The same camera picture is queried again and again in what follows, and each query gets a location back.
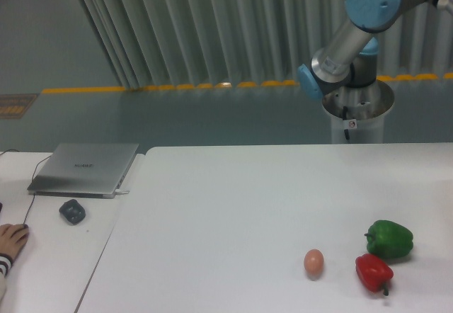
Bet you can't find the person's hand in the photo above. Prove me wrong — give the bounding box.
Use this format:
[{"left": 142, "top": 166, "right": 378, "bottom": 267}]
[{"left": 0, "top": 224, "right": 29, "bottom": 261}]

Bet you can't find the striped sleeve forearm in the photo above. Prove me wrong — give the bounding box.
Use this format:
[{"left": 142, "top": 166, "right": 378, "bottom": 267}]
[{"left": 0, "top": 254, "right": 13, "bottom": 300}]

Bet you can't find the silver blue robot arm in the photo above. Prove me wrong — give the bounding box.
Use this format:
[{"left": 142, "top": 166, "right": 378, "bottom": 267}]
[{"left": 297, "top": 0, "right": 452, "bottom": 99}]

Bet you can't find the small black device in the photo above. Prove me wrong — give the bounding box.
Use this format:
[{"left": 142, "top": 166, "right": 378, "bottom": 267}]
[{"left": 59, "top": 199, "right": 86, "bottom": 225}]

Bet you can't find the silver laptop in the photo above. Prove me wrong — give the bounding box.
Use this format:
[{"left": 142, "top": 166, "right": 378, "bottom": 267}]
[{"left": 28, "top": 143, "right": 139, "bottom": 198}]

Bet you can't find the white usb plug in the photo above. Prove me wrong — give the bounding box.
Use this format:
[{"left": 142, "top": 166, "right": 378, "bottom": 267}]
[{"left": 115, "top": 189, "right": 130, "bottom": 195}]

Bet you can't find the grey curtain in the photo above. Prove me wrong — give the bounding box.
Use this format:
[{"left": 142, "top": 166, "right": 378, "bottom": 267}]
[{"left": 67, "top": 0, "right": 453, "bottom": 91}]

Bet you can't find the brown egg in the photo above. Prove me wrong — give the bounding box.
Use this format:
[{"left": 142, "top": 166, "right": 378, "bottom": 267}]
[{"left": 304, "top": 249, "right": 324, "bottom": 276}]

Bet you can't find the red bell pepper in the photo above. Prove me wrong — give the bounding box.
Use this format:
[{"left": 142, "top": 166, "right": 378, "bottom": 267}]
[{"left": 355, "top": 254, "right": 394, "bottom": 296}]

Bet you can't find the green bell pepper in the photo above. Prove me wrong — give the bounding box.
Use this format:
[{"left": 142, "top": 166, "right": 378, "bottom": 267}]
[{"left": 364, "top": 220, "right": 413, "bottom": 259}]

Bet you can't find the black mouse cable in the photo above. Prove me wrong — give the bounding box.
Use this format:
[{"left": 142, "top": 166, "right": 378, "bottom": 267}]
[{"left": 0, "top": 149, "right": 54, "bottom": 227}]

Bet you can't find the black cable with tag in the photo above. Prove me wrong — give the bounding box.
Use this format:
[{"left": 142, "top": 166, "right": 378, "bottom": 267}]
[{"left": 341, "top": 106, "right": 357, "bottom": 143}]

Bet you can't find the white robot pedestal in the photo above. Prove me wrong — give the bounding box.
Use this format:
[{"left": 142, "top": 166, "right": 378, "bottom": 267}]
[{"left": 322, "top": 80, "right": 395, "bottom": 144}]

